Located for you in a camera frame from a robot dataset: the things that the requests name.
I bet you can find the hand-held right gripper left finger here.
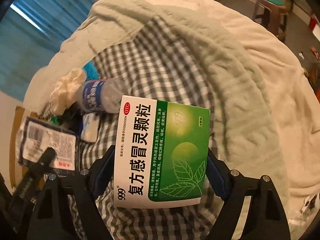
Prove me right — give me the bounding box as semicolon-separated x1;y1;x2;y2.
27;145;116;240

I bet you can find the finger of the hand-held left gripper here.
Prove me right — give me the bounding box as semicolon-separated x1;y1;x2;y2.
31;147;57;178

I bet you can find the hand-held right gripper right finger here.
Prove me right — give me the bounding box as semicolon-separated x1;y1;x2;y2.
205;148;293;240

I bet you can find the dark blue labelled packet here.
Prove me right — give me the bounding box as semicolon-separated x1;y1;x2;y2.
16;116;80;178

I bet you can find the brown cardboard box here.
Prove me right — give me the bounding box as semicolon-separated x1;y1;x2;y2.
9;106;50;190

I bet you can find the green white medicine box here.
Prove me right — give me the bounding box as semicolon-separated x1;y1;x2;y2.
114;95;211;209

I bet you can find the white tissue pack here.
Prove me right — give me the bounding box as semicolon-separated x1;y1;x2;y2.
80;112;100;143

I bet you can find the cream crumpled plastic bag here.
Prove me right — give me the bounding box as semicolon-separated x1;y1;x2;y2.
41;69;87;118

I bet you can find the grey bottle blue label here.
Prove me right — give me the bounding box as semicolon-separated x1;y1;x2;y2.
79;78;123;114

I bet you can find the white crumpled paper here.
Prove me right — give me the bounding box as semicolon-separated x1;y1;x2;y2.
300;194;317;216

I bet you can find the teal striped cloth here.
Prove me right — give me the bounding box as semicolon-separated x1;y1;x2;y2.
83;61;100;81

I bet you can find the cream quilt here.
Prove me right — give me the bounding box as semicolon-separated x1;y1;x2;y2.
22;0;320;225

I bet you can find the teal curtain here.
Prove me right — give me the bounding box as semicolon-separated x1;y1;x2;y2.
0;0;100;93

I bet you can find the brown plastic stool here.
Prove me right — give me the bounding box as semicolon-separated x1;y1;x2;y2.
252;0;288;43

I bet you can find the red object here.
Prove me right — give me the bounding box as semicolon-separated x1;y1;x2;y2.
309;12;320;34

